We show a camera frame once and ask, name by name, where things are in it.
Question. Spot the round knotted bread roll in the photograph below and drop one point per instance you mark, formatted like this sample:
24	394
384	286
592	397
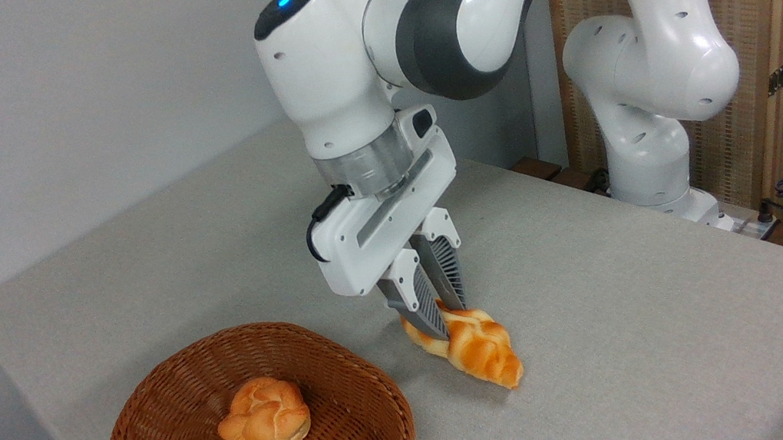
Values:
266	419

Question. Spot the brown wicker basket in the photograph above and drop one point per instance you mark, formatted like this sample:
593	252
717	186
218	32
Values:
176	438

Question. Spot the long braided bread loaf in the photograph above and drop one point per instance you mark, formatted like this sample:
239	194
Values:
484	346

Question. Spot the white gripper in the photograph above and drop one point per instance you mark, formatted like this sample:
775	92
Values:
364	247

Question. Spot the brown wooden block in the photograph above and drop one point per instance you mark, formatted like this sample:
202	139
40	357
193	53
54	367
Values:
537	168
572	180

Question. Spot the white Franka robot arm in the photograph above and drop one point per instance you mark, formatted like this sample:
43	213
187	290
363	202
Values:
330	66

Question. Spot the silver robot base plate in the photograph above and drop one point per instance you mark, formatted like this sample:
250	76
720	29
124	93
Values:
745	223

